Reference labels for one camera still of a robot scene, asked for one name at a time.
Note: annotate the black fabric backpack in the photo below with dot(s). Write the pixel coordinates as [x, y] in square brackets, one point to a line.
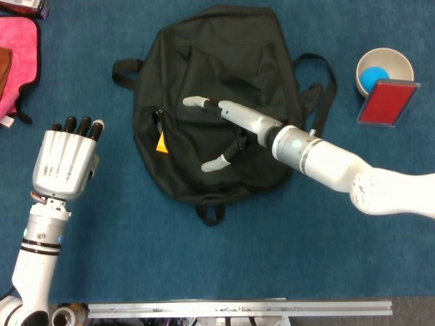
[221, 51]

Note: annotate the red card in clear case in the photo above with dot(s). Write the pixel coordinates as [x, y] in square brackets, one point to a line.
[387, 103]

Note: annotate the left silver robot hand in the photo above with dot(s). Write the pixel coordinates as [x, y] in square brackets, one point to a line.
[64, 163]

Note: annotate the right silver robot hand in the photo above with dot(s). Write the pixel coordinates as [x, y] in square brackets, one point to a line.
[251, 120]

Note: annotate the blue ball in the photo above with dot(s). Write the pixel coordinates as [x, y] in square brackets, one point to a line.
[372, 78]

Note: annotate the red and purple small box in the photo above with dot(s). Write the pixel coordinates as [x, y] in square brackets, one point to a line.
[23, 6]

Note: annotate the beige round bowl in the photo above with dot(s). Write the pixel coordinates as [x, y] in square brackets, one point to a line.
[397, 62]

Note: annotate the brown leather pouch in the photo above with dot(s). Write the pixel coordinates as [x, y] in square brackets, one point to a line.
[5, 68]

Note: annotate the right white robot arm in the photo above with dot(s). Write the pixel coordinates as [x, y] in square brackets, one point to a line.
[340, 166]

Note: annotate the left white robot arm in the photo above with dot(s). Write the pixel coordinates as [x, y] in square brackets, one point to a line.
[37, 265]

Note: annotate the aluminium profile rail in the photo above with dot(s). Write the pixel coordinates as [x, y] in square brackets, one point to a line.
[238, 309]

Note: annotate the white book with yellow stripe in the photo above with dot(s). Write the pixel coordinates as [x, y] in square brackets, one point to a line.
[161, 146]

